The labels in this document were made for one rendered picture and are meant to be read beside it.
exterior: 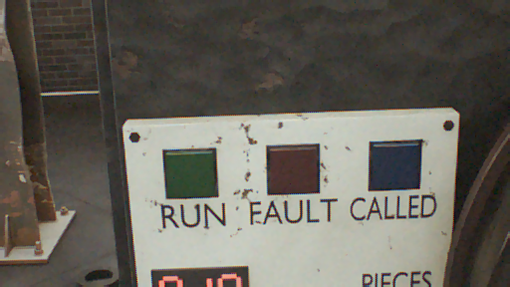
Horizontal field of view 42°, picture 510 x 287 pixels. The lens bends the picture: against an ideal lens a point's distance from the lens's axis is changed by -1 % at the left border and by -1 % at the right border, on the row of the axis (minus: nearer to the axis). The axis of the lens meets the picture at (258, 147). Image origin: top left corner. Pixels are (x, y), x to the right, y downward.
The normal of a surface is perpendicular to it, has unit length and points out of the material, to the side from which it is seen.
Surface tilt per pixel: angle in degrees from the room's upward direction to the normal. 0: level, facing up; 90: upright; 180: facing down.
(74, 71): 90
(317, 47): 90
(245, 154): 90
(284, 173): 90
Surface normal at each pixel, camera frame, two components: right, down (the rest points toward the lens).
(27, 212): 0.02, 0.29
